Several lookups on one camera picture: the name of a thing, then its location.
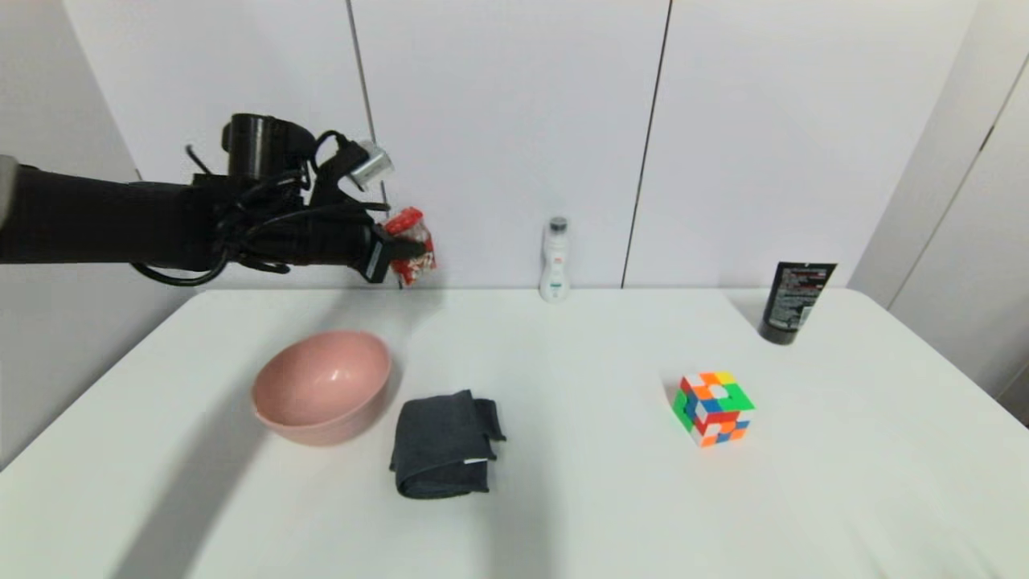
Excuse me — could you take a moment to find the red snack packet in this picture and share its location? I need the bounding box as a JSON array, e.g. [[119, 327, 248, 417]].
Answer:
[[383, 207, 440, 287]]

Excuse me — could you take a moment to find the pink plastic bowl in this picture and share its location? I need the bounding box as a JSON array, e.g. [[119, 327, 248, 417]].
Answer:
[[251, 329, 394, 447]]

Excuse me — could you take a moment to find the white plastic bottle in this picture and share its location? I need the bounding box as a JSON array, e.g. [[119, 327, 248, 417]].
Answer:
[[539, 216, 572, 304]]

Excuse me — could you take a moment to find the folded dark grey towel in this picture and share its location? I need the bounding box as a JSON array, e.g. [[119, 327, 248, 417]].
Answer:
[[390, 389, 507, 499]]

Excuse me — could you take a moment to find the colourful puzzle cube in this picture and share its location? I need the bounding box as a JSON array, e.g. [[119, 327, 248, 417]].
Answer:
[[672, 370, 756, 448]]

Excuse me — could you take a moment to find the black cosmetic tube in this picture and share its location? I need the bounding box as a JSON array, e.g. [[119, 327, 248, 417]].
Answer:
[[759, 261, 838, 346]]

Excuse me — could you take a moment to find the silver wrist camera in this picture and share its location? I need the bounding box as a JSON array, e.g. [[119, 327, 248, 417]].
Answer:
[[351, 141, 396, 192]]

